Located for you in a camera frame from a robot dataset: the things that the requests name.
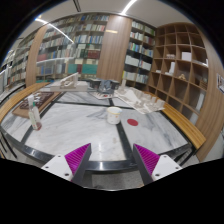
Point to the curved wooden slat bench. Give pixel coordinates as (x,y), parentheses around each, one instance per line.
(185,125)
(20,95)

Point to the white sloped building model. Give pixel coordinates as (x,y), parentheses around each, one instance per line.
(68,83)

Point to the dark grey building model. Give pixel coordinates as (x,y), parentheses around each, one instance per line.
(104,86)

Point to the narrow bookshelf full of books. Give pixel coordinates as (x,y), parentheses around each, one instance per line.
(138,53)

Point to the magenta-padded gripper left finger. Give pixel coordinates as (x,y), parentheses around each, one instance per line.
(78,160)

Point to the bookshelf behind glass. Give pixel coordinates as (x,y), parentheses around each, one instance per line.
(21,63)

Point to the open wooden cubby shelf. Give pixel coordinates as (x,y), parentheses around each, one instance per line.
(180,66)

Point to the brown model on wooden board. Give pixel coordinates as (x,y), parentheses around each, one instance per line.
(35,101)

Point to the wide bookshelf full of books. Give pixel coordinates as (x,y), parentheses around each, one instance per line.
(73,50)

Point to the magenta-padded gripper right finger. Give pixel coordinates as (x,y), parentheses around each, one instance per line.
(146,160)

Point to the clear bottle with white cap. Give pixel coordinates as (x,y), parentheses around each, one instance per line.
(34,116)

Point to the straight ceiling light strip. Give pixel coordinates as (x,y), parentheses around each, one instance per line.
(128,7)

